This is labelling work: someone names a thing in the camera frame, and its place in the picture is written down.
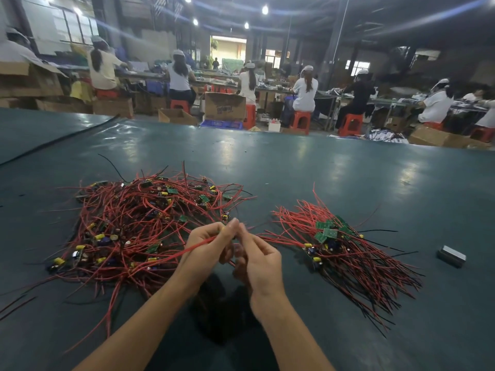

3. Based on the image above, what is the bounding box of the small black grey block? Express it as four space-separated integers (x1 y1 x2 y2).
436 245 467 269

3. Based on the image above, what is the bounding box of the sorted bundle of wired boards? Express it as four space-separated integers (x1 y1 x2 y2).
263 185 425 333

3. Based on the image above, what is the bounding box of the person's left forearm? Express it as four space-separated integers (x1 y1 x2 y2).
73 278 198 371

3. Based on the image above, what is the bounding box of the yellow sack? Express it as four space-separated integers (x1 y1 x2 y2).
70 81 94 103

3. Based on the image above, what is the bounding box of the person's left hand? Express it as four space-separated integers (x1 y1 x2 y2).
172 217 241 294

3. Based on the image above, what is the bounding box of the blue plastic crate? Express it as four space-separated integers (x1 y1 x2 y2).
200 120 245 130

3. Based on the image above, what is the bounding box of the pile of red-wired boards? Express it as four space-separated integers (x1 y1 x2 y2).
0 164 256 352

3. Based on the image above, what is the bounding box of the red wire with yellow connector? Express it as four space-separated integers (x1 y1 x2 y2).
135 224 241 267

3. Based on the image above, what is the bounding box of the dark green table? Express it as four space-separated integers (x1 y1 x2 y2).
0 109 495 371

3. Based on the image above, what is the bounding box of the grid window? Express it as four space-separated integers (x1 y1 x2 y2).
50 5 100 45

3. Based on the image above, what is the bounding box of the large open cardboard box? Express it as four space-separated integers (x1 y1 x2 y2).
0 61 64 99

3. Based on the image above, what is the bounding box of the person's right hand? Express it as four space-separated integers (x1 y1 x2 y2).
232 222 286 322

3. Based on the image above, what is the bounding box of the heap of black white items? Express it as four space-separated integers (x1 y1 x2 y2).
366 129 411 144

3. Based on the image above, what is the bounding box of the person's right forearm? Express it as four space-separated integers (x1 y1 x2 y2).
251 297 337 371

